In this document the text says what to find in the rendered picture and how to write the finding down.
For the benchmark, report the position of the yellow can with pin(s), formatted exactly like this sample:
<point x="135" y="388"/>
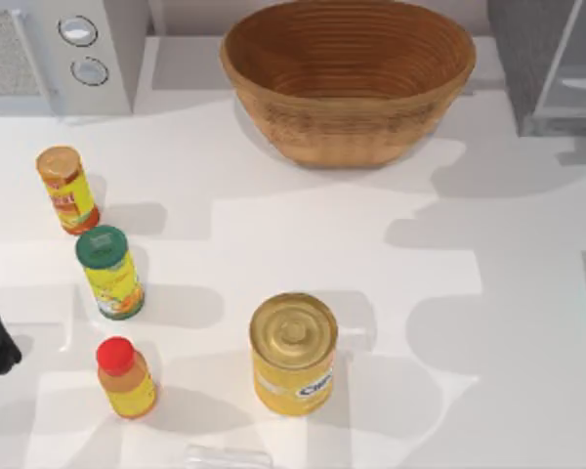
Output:
<point x="293" y="354"/>

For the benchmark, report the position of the brown wicker basket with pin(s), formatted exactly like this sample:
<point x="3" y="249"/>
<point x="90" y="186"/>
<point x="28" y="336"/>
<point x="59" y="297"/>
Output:
<point x="347" y="88"/>

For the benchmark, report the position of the green-lidded yellow bottle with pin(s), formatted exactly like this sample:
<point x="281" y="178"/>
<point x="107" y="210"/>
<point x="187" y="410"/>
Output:
<point x="110" y="273"/>

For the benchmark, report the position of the red-capped yellow bottle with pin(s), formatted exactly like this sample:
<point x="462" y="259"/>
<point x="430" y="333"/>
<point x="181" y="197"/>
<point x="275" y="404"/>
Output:
<point x="126" y="378"/>

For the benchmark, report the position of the orange-lidded yellow bottle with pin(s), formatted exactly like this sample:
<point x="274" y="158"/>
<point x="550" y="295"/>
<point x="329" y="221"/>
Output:
<point x="68" y="193"/>

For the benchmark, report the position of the microwave knob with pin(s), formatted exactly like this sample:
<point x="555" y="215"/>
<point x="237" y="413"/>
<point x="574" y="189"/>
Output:
<point x="77" y="29"/>
<point x="89" y="71"/>

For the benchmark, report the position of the pale microwave oven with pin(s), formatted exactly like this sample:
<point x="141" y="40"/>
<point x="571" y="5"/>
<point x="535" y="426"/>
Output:
<point x="54" y="58"/>

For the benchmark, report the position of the grey cabinet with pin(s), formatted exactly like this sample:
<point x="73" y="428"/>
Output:
<point x="547" y="63"/>

